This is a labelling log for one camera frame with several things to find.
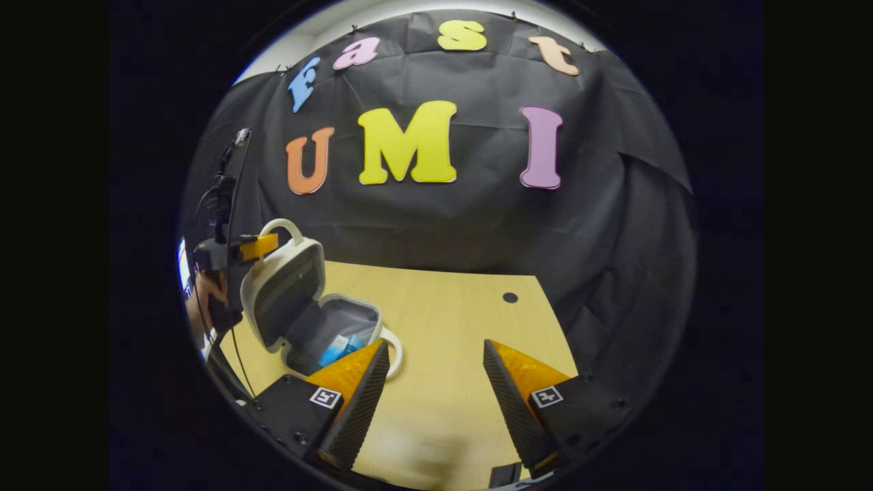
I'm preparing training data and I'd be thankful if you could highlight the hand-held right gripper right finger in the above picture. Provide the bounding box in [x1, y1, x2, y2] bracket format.
[483, 339, 632, 478]

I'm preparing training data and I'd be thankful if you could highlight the black cable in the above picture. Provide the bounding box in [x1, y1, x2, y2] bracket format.
[231, 326, 258, 403]

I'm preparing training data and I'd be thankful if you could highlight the white suitcase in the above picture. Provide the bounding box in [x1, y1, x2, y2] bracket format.
[239, 218, 404, 383]

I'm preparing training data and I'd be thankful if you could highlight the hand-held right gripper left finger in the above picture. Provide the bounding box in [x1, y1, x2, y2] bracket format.
[251, 340, 391, 473]

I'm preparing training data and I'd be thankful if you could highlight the black stand pole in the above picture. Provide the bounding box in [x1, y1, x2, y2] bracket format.
[224, 126, 253, 239]

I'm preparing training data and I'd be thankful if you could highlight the blue white tube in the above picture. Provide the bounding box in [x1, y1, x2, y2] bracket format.
[319, 334, 350, 367]

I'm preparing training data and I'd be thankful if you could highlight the black backdrop cloth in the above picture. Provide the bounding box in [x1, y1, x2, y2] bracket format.
[181, 8, 698, 410]

